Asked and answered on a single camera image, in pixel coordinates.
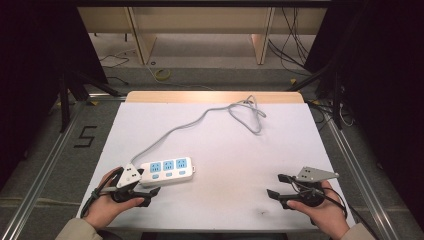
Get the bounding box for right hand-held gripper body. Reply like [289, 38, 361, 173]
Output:
[285, 166, 340, 208]

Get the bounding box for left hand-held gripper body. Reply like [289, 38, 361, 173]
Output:
[99, 162, 146, 205]

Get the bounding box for white power strip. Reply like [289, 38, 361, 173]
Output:
[138, 156, 197, 188]

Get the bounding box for person's right hand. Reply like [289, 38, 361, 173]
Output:
[286, 179, 352, 240]

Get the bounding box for person's left hand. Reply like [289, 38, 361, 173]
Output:
[83, 166, 146, 231]

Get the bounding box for white table sheet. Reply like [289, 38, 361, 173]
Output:
[77, 101, 356, 232]

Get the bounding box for yellow tape roll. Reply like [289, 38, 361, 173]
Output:
[154, 68, 172, 81]

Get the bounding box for black metal stand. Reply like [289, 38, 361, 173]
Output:
[57, 68, 123, 134]
[285, 61, 345, 131]

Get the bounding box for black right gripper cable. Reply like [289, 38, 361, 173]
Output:
[287, 174, 380, 240]

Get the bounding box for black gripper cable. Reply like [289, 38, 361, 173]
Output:
[287, 174, 380, 240]
[79, 167, 125, 219]

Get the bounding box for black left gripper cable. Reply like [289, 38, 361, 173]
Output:
[79, 167, 125, 219]

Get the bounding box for aluminium floor rail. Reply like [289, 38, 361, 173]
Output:
[323, 114, 403, 240]
[0, 94, 128, 240]

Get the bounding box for tangled floor cables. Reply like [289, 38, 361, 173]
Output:
[306, 99, 355, 132]

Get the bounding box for grey power strip cable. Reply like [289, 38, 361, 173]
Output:
[129, 94, 268, 165]

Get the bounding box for white floor cable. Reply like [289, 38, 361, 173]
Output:
[113, 49, 215, 92]

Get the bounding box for thin black floor cable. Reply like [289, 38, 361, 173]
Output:
[98, 53, 131, 86]

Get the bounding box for bundle of black floor cables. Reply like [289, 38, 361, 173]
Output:
[267, 7, 314, 76]

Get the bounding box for light wooden desk frame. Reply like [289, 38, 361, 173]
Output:
[77, 6, 328, 66]

